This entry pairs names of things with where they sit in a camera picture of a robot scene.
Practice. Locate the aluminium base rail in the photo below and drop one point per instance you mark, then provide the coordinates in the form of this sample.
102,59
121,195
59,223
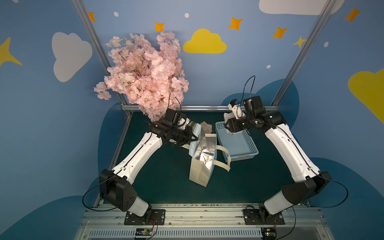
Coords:
205,222

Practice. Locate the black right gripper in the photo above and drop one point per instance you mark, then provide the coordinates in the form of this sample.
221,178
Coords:
233,125

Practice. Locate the pink cherry blossom tree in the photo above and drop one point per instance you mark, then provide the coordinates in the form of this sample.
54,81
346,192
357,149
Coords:
151,78

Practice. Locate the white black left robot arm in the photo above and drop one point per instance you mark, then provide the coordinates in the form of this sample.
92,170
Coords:
116,185

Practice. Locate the aluminium frame post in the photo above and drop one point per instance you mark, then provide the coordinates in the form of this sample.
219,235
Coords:
329,8
89,27

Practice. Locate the aluminium rear crossbar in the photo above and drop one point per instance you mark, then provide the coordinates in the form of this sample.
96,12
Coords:
185,108

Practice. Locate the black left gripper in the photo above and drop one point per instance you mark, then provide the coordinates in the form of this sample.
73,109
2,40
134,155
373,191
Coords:
186,132

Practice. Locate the aluminium frame post left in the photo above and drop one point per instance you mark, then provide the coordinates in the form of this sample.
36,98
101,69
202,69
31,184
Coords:
89,27

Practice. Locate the green circuit board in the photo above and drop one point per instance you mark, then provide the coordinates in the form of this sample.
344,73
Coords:
268,234
143,232

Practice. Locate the aluminium frame post right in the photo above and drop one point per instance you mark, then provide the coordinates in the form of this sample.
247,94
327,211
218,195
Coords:
329,8

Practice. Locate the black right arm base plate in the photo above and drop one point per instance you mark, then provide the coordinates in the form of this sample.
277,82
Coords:
261,217

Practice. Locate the left green circuit board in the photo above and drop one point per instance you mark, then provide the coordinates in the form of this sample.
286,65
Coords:
143,232

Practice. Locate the light blue perforated basket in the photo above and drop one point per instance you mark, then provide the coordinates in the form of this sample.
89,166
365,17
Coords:
240,145

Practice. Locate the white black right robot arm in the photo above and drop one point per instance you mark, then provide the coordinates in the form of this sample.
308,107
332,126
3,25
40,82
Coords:
308,179

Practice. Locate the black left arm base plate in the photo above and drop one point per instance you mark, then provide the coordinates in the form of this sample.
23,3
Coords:
153,216

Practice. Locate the light blue insulated delivery bag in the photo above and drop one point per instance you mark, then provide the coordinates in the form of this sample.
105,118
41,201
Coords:
204,156

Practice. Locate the right green circuit board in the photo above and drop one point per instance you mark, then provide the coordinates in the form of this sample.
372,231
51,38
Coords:
268,234

